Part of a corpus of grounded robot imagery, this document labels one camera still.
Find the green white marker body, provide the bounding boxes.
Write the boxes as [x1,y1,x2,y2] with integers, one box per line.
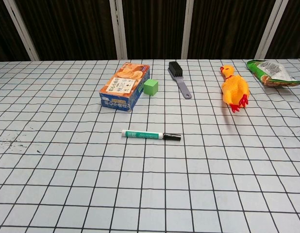
[121,129,166,140]

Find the black marker cap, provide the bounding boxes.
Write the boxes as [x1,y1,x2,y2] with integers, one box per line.
[163,133,183,142]

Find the green cube block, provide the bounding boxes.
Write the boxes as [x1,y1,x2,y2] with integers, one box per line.
[143,79,159,96]

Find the orange blue snack box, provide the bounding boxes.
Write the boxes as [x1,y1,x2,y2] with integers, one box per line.
[99,62,151,113]

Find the grey brush black bristles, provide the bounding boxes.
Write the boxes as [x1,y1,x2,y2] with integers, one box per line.
[167,61,193,100]

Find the white black checkered tablecloth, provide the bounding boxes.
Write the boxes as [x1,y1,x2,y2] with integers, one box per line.
[0,59,300,233]

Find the yellow rubber chicken toy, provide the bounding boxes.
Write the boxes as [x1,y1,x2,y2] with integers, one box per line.
[219,64,250,114]

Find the green snack bag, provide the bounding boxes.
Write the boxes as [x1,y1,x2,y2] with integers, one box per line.
[246,59,300,88]

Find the white metal frame post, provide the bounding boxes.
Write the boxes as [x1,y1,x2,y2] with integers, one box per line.
[109,0,129,60]
[3,0,41,62]
[255,0,290,60]
[181,0,195,60]

